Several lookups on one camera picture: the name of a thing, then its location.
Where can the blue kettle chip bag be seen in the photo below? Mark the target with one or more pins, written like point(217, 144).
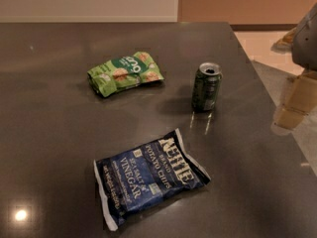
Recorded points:
point(146, 176)

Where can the cardboard box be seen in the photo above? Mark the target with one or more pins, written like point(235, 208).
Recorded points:
point(298, 98)

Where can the green snack bag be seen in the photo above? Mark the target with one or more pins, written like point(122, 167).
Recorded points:
point(120, 74)

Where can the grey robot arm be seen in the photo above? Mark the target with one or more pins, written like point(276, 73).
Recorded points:
point(304, 45)

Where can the green soda can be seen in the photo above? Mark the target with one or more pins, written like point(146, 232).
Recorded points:
point(206, 86)

